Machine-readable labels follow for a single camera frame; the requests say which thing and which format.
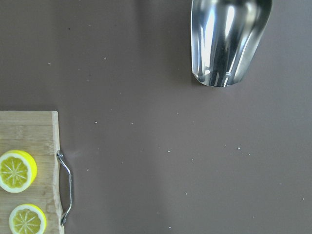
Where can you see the silver metal scoop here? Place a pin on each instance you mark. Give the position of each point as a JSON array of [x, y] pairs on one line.
[[225, 35]]

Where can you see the bamboo cutting board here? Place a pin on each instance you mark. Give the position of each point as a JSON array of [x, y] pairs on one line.
[[37, 133]]

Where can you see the metal cutting board handle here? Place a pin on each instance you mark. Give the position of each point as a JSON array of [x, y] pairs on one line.
[[61, 159]]

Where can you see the lemon half near handle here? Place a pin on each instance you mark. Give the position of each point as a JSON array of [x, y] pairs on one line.
[[18, 170]]

